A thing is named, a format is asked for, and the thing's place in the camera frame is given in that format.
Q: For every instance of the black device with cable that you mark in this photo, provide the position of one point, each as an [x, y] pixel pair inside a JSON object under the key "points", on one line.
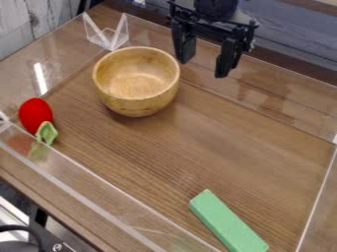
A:
{"points": [[42, 240]]}

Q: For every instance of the green rectangular block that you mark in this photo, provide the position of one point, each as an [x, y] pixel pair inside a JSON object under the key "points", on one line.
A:
{"points": [[225, 224]]}

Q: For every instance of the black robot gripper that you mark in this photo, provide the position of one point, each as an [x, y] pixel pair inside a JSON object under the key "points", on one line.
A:
{"points": [[217, 19]]}

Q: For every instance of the clear acrylic corner bracket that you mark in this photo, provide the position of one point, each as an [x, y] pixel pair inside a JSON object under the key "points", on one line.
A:
{"points": [[108, 38]]}

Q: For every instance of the black table leg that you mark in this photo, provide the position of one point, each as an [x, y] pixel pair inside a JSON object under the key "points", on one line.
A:
{"points": [[41, 217]]}

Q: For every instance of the red plush strawberry toy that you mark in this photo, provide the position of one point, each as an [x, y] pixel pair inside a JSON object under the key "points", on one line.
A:
{"points": [[37, 119]]}

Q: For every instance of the light wooden bowl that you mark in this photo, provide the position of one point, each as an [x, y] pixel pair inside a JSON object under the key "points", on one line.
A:
{"points": [[137, 80]]}

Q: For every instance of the clear acrylic front wall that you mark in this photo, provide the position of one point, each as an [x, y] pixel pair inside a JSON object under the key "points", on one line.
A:
{"points": [[109, 218]]}

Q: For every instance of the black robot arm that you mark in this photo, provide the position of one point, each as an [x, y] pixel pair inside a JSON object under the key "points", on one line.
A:
{"points": [[219, 20]]}

